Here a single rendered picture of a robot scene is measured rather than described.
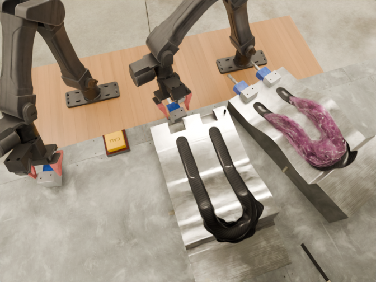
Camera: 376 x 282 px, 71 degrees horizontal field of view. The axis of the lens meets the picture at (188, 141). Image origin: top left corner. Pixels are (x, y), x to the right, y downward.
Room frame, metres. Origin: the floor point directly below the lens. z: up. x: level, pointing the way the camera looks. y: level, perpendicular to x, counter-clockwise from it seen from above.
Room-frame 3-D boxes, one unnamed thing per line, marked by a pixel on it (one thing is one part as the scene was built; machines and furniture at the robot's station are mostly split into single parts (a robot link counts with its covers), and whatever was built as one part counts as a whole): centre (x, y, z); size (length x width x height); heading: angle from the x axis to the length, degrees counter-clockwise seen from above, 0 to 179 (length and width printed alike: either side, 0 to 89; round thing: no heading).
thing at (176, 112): (0.50, 0.05, 0.83); 0.13 x 0.05 x 0.05; 26
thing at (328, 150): (0.37, -0.39, 0.90); 0.26 x 0.18 x 0.08; 34
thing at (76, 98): (0.58, 0.36, 0.84); 0.20 x 0.07 x 0.08; 104
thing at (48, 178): (0.29, 0.45, 0.83); 0.13 x 0.05 x 0.05; 5
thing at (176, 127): (0.39, 0.04, 0.87); 0.05 x 0.05 x 0.04; 17
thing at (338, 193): (0.37, -0.39, 0.86); 0.50 x 0.26 x 0.11; 34
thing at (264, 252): (0.19, -0.07, 0.87); 0.50 x 0.26 x 0.14; 17
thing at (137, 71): (0.52, 0.11, 1.03); 0.12 x 0.09 x 0.12; 120
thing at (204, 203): (0.21, -0.08, 0.92); 0.35 x 0.16 x 0.09; 17
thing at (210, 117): (0.42, -0.07, 0.87); 0.05 x 0.05 x 0.04; 17
